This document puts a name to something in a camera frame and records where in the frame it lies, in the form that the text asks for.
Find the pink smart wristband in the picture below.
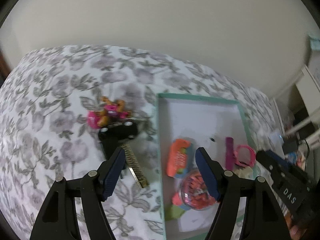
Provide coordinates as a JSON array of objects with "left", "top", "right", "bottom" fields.
[{"left": 234, "top": 145, "right": 256, "bottom": 168}]

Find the round jar of orange bits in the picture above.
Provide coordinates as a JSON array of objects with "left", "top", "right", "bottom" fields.
[{"left": 176, "top": 169, "right": 216, "bottom": 211}]

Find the gold black patterned lighter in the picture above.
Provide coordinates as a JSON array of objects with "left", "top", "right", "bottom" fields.
[{"left": 121, "top": 144, "right": 149, "bottom": 189}]

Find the black power adapter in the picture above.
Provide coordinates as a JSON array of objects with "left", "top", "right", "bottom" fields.
[{"left": 100, "top": 138, "right": 122, "bottom": 160}]

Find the green paper piece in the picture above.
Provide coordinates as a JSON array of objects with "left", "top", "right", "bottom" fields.
[{"left": 164, "top": 204, "right": 186, "bottom": 221}]

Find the teal white shallow box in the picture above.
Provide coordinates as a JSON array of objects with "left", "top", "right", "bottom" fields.
[{"left": 156, "top": 93, "right": 256, "bottom": 239}]

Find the orange carrot knife toy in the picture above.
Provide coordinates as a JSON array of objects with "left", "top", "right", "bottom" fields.
[{"left": 166, "top": 139, "right": 192, "bottom": 178}]

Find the black toy car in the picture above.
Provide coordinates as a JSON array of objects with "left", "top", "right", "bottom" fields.
[{"left": 98, "top": 119, "right": 138, "bottom": 141}]

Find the pink puppy toy figure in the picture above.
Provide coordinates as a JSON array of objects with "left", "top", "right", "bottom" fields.
[{"left": 87, "top": 96, "right": 131, "bottom": 129}]

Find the floral fleece blanket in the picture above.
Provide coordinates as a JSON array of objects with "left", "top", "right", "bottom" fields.
[{"left": 1, "top": 45, "right": 276, "bottom": 239}]

